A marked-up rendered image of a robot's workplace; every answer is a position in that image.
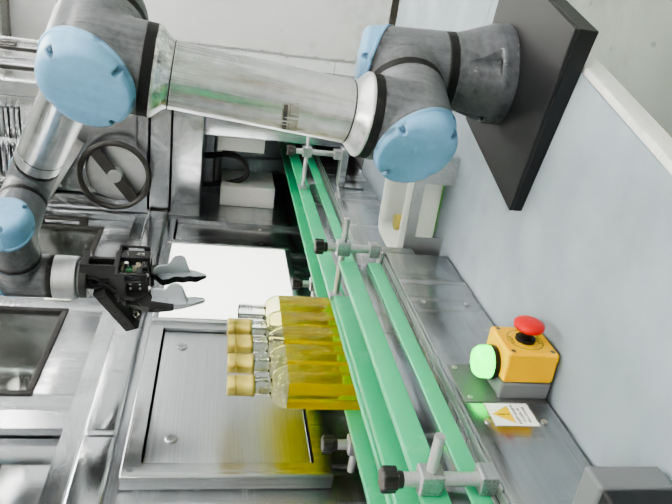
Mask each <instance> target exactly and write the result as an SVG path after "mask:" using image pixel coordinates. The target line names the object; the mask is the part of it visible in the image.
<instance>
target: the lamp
mask: <svg viewBox="0 0 672 504"><path fill-rule="evenodd" d="M470 365H471V370H472V372H473V374H474V375H476V376H477V377H479V378H488V379H495V378H497V377H498V375H499V373H500V369H501V356H500V352H499V349H498V347H497V346H496V345H493V344H488V345H478V346H476V347H475V348H473V350H472V352H471V357H470Z"/></svg>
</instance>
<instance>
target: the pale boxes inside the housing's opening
mask: <svg viewBox="0 0 672 504"><path fill-rule="evenodd" d="M264 149H265V141H264V140H253V139H242V138H231V137H220V136H218V137H217V150H227V151H239V152H250V153H261V154H264ZM244 173H245V171H242V170H230V169H221V186H220V205H227V206H240V207H254V208H268V209H273V208H274V198H275V186H274V181H273V175H272V173H266V172H254V171H250V174H249V177H248V178H247V179H246V180H245V181H243V182H241V183H232V182H227V181H226V180H233V179H237V178H240V177H242V176H243V175H244Z"/></svg>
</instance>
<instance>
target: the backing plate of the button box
mask: <svg viewBox="0 0 672 504"><path fill-rule="evenodd" d="M446 367H447V369H448V370H449V372H450V374H451V376H452V378H453V380H454V382H455V384H456V386H457V388H458V390H459V392H460V394H461V396H462V398H463V400H464V402H471V403H526V404H548V403H547V401H546V400H545V399H519V398H498V397H497V396H496V394H495V392H494V390H493V389H492V387H491V385H490V384H489V382H488V380H487V379H486V378H479V377H477V376H476V375H474V374H473V372H472V370H471V365H468V364H446Z"/></svg>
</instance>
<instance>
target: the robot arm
mask: <svg viewBox="0 0 672 504"><path fill-rule="evenodd" d="M520 66H521V48H520V41H519V36H518V33H517V31H516V29H515V28H514V26H512V25H510V24H501V23H494V24H490V25H486V26H481V27H477V28H473V29H469V30H465V31H461V32H455V31H444V30H433V29H422V28H411V27H400V26H391V24H386V25H369V26H367V27H366V28H365V29H364V31H363V33H362V37H361V41H360V46H359V51H358V57H357V63H356V70H355V77H354V80H353V79H349V78H344V77H340V76H335V75H331V74H326V73H322V72H317V71H313V70H308V69H304V68H299V67H295V66H290V65H286V64H281V63H277V62H272V61H268V60H263V59H259V58H254V57H250V56H246V55H241V54H237V53H232V52H228V51H223V50H219V49H214V48H210V47H205V46H201V45H196V44H192V43H187V42H183V41H178V40H175V39H174V38H173V37H172V36H171V35H170V34H169V32H168V31H167V30H166V28H165V27H164V25H163V24H160V23H156V22H152V21H149V18H148V12H147V9H146V5H145V3H144V1H143V0H57V1H56V4H55V7H54V10H53V12H52V15H51V17H50V20H49V22H48V25H47V27H46V30H45V32H44V33H43V34H42V36H41V38H40V40H39V42H38V46H37V56H36V59H35V64H34V72H35V78H36V82H37V84H38V87H39V89H40V90H39V93H38V95H37V98H36V100H35V103H34V105H33V108H32V110H31V113H30V115H29V118H28V120H27V123H26V125H25V128H24V130H23V133H22V135H21V138H20V141H19V143H18V146H17V148H16V151H15V154H14V156H13V157H12V158H11V160H10V162H9V165H8V171H7V173H6V176H5V179H4V182H3V184H2V187H1V190H0V295H2V296H6V297H15V296H19V297H45V298H61V299H78V298H79V297H80V298H89V297H90V294H91V290H92V289H94V292H93V296H94V297H95V298H96V299H97V300H98V301H99V302H100V304H101V305H102V306H103V307H104V308H105V309H106V310H107V311H108V312H109V313H110V315H111V316H112V317H113V318H114V319H115V320H116V321H117V322H118V323H119V324H120V325H121V327H122V328H123V329H124V330H125V331H126V332H127V331H130V330H134V329H137V328H138V327H139V323H140V319H141V315H142V311H145V312H151V313H157V312H168V311H173V310H179V309H184V308H188V307H192V306H195V305H199V304H202V303H204V302H205V298H200V297H187V296H186V293H185V291H184V288H183V286H182V285H180V284H178V283H175V282H179V283H186V282H195V283H197V282H199V281H201V280H203V279H206V278H207V275H206V274H204V273H201V272H199V271H195V270H191V269H189V266H188V263H187V261H186V258H185V257H184V256H183V255H176V256H174V257H173V258H172V260H171V261H170V263H168V264H165V265H153V255H151V246H135V245H120V249H119V251H117V252H116V257H101V256H92V252H91V250H83V252H82V255H83V257H82V258H81V257H80V256H70V255H56V254H42V252H41V248H40V244H39V240H38V235H39V231H40V228H41V224H42V221H43V218H44V214H45V211H46V208H47V204H48V201H49V198H50V195H51V192H52V189H53V186H54V184H55V182H56V180H57V178H58V176H59V174H60V171H61V169H62V167H63V165H64V163H65V161H66V159H67V157H68V155H69V153H70V150H71V148H72V146H73V144H74V142H75V140H76V138H77V136H78V134H79V132H80V130H81V128H82V126H83V124H84V125H88V126H94V127H107V126H112V125H114V123H115V122H117V123H120V122H122V121H123V120H124V119H125V118H127V117H128V116H129V115H130V114H133V115H138V116H143V117H149V118H150V117H151V116H153V115H154V114H156V113H157V112H159V111H160V110H162V109H165V108H166V109H171V110H176V111H181V112H186V113H192V114H197V115H202V116H207V117H212V118H217V119H222V120H227V121H233V122H238V123H243V124H248V125H253V126H258V127H263V128H268V129H273V130H279V131H284V132H289V133H294V134H299V135H304V136H309V137H314V138H319V139H325V140H330V141H335V142H340V143H342V144H343V145H344V146H345V148H346V149H347V151H348V153H349V154H350V155H351V156H353V157H359V158H363V159H369V160H373V161H374V165H375V167H376V168H377V170H378V171H380V172H381V175H382V176H384V177H385V178H387V179H389V180H391V181H394V182H400V183H410V182H416V181H420V180H423V179H426V178H428V177H429V176H430V175H433V174H436V173H437V172H439V171H440V170H442V169H443V168H444V167H445V166H446V165H447V164H448V163H449V162H450V160H451V159H452V157H453V156H454V154H455V152H456V149H457V145H458V134H457V121H456V118H455V116H454V114H453V113H452V111H455V112H457V113H459V114H462V115H464V116H466V117H469V118H471V119H473V120H476V121H478V122H481V123H489V124H498V123H500V122H501V121H502V120H503V119H504V118H505V117H506V115H507V113H508V112H509V110H510V108H511V105H512V103H513V100H514V97H515V94H516V90H517V86H518V81H519V75H520ZM129 248H141V249H144V251H132V250H129ZM155 279H156V281H157V282H158V283H160V284H161V285H169V286H168V287H167V288H165V289H162V288H153V289H152V290H150V287H152V286H154V285H155Z"/></svg>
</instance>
